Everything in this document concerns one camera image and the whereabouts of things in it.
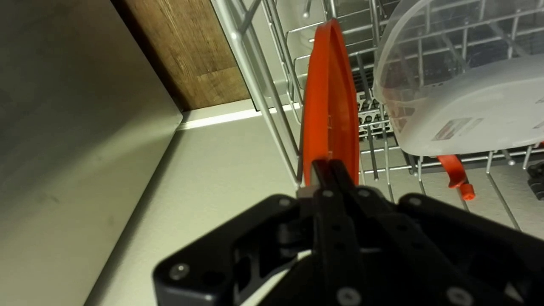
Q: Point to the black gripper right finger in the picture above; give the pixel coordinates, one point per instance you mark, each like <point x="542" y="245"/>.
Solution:
<point x="442" y="249"/>

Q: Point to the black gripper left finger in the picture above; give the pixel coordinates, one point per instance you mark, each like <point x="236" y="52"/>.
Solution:
<point x="238" y="256"/>

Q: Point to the red plastic lid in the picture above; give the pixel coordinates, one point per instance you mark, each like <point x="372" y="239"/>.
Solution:
<point x="331" y="103"/>

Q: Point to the orange rack clip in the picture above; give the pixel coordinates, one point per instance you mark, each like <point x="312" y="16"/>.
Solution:
<point x="459" y="179"/>

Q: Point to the small frosted plastic tub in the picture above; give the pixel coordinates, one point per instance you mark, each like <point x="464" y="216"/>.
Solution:
<point x="469" y="113"/>

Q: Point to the white baseboard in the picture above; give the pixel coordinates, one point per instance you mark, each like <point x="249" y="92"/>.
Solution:
<point x="226" y="116"/>

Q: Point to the stainless steel refrigerator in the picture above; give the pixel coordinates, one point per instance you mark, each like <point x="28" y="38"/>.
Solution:
<point x="56" y="113"/>

